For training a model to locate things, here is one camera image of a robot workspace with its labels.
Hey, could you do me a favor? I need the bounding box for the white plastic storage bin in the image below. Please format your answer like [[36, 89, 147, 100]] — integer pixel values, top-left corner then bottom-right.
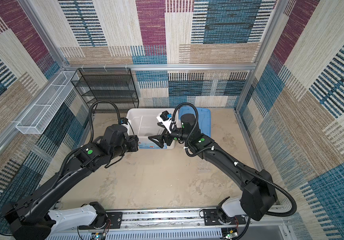
[[126, 108, 174, 150]]

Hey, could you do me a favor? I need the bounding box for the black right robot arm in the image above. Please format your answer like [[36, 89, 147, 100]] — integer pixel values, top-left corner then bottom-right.
[[149, 103, 297, 224]]

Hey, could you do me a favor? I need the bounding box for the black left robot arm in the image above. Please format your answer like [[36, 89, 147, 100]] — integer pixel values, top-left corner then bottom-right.
[[0, 100, 139, 240]]

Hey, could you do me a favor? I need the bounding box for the blue plastic bin lid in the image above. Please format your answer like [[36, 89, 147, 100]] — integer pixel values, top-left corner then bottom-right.
[[179, 106, 212, 137]]

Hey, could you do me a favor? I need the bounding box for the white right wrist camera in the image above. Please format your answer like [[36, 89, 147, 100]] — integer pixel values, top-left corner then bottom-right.
[[157, 111, 172, 133]]

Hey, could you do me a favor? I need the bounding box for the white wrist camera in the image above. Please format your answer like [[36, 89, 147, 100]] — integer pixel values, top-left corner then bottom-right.
[[120, 117, 130, 129], [157, 111, 172, 133]]

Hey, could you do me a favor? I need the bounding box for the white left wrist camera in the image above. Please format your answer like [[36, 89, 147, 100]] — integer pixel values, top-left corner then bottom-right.
[[120, 117, 130, 129]]

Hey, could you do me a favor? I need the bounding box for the black wire shelf rack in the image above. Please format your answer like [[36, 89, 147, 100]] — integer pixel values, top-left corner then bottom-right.
[[71, 68, 139, 112]]

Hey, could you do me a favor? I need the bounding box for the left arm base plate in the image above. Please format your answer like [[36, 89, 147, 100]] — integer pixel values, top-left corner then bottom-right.
[[78, 212, 123, 231]]

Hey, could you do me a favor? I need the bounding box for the aluminium front rail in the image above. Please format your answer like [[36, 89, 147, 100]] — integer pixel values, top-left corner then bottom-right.
[[33, 205, 287, 232]]

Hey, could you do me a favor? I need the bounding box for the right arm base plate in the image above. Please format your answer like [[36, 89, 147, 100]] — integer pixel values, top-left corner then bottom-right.
[[199, 209, 247, 226]]

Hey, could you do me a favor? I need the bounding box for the white wire mesh basket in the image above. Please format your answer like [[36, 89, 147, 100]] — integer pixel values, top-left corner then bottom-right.
[[16, 71, 74, 135]]

